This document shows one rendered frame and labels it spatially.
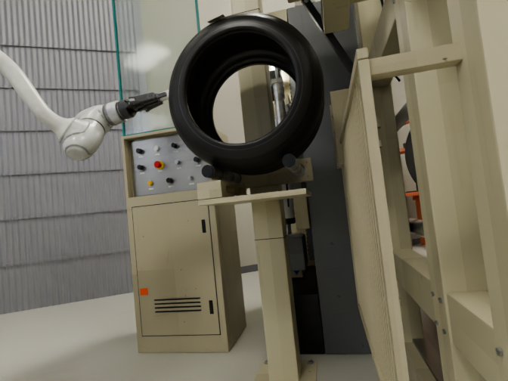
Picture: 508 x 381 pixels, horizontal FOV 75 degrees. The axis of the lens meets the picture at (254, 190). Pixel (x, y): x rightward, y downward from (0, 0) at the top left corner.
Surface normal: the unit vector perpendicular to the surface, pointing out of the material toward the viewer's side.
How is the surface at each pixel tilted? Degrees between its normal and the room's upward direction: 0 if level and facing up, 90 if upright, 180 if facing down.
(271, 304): 90
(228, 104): 90
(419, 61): 90
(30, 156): 90
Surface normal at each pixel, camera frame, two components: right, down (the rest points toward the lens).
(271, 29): -0.12, -0.19
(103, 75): 0.32, -0.09
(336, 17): 0.03, 0.93
